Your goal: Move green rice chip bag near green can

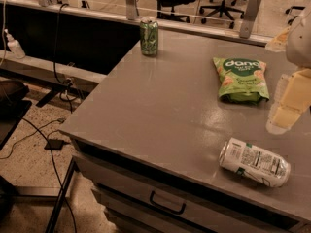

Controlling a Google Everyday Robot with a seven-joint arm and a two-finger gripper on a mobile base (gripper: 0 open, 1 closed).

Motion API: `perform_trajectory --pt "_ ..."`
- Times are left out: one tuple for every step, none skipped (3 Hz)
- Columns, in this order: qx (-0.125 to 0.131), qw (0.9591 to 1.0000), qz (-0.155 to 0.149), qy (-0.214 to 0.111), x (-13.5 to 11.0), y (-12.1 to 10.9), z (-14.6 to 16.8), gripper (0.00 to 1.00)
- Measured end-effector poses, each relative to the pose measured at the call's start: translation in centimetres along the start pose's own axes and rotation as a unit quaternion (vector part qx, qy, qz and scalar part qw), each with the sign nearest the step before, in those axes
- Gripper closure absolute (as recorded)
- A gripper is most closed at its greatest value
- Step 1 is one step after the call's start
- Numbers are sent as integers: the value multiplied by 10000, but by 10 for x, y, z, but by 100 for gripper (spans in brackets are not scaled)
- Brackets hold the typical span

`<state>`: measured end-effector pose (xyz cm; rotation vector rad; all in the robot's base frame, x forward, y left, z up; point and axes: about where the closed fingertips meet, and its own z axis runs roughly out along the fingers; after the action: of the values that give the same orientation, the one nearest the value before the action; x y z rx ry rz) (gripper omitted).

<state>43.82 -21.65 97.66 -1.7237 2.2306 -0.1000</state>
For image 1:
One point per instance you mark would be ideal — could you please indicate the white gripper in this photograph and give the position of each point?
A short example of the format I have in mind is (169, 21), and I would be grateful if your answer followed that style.
(300, 46)

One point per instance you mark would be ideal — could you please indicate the green rice chip bag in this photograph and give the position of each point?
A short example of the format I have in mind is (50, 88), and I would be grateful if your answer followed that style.
(242, 80)

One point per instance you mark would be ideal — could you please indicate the green soda can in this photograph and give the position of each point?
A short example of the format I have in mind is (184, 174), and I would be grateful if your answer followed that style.
(149, 36)

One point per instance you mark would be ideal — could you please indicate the white crushed soda can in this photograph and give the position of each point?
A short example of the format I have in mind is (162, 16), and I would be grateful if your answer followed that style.
(254, 163)

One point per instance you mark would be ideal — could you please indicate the black chair base right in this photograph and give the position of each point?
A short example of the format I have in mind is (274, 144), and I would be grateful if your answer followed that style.
(293, 12)

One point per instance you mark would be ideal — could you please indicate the grey drawer cabinet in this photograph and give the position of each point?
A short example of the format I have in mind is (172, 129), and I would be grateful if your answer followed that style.
(141, 199)

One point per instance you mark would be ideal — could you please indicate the black power adapter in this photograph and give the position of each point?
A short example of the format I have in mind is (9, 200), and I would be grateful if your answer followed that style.
(54, 144)

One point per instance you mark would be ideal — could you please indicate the clear sanitizer bottle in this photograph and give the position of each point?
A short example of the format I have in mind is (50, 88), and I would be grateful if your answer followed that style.
(14, 46)

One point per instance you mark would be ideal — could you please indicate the black chair far left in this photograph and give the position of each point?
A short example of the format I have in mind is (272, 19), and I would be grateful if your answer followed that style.
(13, 107)

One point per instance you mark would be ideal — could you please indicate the black table leg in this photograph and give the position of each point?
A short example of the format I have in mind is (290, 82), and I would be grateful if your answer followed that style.
(61, 199)

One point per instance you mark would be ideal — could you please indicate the grey metal bracket right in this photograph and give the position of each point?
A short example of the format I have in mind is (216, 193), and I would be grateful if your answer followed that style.
(249, 18)

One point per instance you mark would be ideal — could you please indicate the grey metal bracket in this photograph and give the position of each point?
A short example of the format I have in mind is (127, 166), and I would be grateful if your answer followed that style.
(249, 18)
(131, 9)

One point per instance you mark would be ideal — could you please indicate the grey metal bracket middle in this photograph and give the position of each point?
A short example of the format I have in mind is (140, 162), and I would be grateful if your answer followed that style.
(131, 9)

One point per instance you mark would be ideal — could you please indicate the black drawer handle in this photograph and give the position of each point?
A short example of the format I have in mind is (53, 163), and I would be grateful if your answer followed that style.
(167, 202)

